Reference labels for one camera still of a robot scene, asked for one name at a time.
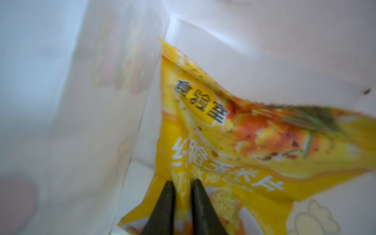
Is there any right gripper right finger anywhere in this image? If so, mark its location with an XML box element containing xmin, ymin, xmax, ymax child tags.
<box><xmin>191</xmin><ymin>179</ymin><xmax>228</xmax><ymax>235</ymax></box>

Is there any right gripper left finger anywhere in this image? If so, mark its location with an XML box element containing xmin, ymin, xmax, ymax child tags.
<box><xmin>141</xmin><ymin>181</ymin><xmax>176</xmax><ymax>235</ymax></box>

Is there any yellow corn chips packet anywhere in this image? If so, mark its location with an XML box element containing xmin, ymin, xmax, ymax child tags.
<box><xmin>118</xmin><ymin>42</ymin><xmax>376</xmax><ymax>235</ymax></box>

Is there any white paper bag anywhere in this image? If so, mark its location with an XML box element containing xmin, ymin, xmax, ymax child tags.
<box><xmin>1</xmin><ymin>1</ymin><xmax>376</xmax><ymax>235</ymax></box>

